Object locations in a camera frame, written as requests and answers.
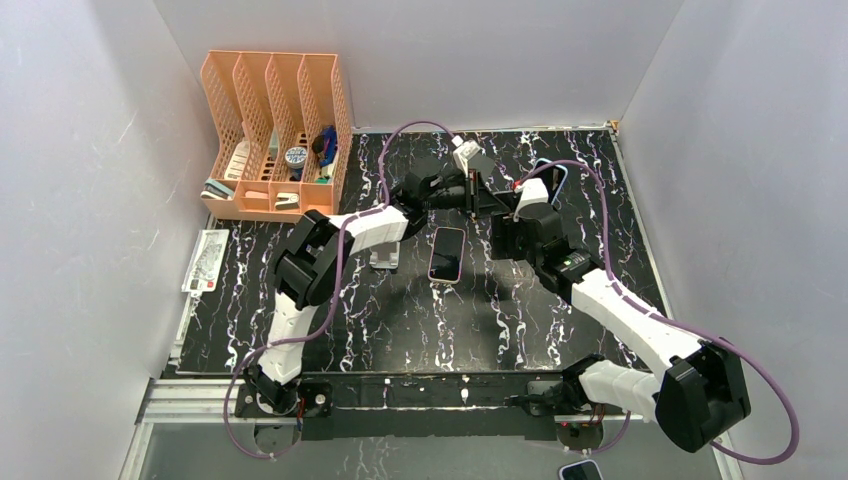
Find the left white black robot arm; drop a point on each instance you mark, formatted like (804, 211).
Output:
(310, 269)

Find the white stapler in organizer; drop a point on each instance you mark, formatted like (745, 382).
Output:
(285, 201)

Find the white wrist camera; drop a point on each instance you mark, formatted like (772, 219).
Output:
(463, 151)
(530, 192)

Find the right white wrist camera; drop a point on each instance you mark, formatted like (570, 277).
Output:
(530, 192)

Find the blue black item in organizer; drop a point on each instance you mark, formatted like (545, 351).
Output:
(324, 146)

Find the phone at bottom edge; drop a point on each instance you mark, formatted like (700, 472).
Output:
(582, 470)

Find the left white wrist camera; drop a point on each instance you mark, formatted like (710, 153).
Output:
(463, 151)

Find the blue case phone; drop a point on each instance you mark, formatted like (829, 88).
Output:
(553, 178)

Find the round base black phone stand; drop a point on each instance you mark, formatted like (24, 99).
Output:
(479, 169)

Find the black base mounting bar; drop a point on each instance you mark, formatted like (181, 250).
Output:
(334, 406)

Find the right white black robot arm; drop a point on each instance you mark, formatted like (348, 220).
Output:
(693, 388)

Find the white printed packet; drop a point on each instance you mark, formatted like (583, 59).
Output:
(203, 271)

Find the white case phone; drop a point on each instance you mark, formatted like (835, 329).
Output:
(447, 254)

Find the teal white eraser block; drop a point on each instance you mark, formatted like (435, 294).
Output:
(214, 189)

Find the orange plastic file organizer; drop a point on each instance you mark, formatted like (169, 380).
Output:
(263, 103)

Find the round blue white tin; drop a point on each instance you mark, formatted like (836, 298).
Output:
(296, 157)

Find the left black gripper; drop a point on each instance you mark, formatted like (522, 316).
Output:
(477, 199)

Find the white phone stand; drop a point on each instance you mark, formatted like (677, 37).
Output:
(385, 256)

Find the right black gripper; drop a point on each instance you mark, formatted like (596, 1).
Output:
(503, 226)

